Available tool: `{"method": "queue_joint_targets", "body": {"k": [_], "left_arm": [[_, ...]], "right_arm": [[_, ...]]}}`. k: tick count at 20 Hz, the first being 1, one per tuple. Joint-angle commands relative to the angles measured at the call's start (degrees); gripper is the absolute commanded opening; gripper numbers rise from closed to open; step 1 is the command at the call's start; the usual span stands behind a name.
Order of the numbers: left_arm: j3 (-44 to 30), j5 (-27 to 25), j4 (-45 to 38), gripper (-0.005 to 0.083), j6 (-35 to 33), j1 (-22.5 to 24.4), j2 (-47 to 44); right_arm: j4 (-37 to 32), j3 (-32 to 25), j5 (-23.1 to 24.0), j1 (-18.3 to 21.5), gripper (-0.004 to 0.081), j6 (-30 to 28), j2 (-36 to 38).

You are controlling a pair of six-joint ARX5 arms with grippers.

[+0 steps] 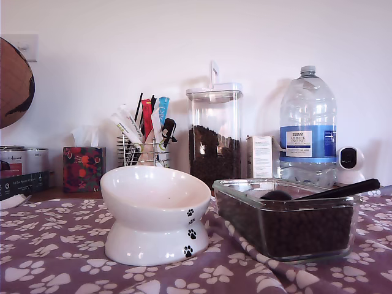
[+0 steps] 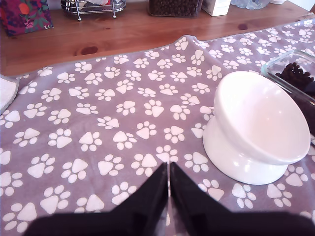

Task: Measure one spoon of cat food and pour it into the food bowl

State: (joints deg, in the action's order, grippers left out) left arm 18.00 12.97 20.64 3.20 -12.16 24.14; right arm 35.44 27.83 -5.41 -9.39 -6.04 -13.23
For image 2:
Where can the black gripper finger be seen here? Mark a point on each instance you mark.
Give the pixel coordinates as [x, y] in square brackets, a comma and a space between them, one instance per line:
[187, 196]
[150, 196]

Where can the white tilted ceramic cat bowl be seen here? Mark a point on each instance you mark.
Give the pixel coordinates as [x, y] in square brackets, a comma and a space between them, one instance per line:
[258, 123]

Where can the brown cat food kibble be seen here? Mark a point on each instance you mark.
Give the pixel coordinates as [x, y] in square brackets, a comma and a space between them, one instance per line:
[172, 7]
[292, 73]

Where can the purple paw print mat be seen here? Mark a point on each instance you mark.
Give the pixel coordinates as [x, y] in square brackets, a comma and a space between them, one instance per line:
[98, 110]

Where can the rectangular clear glass container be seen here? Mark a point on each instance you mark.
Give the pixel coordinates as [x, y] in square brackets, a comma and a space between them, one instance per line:
[270, 67]

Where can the white cloth grey edge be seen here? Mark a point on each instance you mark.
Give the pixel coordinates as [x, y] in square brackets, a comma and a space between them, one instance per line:
[7, 96]

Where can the tall clear jar white lid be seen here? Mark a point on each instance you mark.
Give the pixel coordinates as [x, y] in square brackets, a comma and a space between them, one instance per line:
[200, 7]

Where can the white printed carton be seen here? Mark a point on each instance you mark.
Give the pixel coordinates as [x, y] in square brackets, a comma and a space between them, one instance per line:
[217, 7]

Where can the floral tissue box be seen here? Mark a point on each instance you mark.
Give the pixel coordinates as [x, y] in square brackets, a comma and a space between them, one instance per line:
[24, 17]

